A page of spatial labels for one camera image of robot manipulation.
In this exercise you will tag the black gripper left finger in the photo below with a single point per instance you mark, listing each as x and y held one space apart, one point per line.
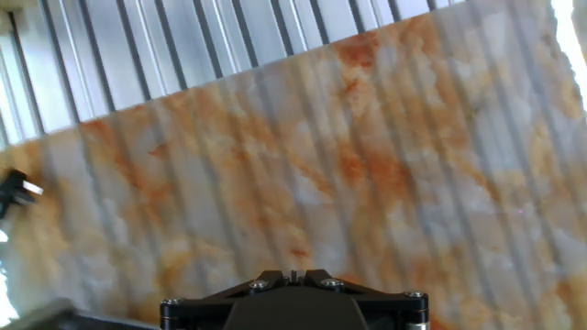
202 311

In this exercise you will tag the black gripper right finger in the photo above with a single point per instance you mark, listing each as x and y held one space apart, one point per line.
394 309

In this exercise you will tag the orange marble patterned mat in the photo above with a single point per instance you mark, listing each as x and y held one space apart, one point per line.
321 183

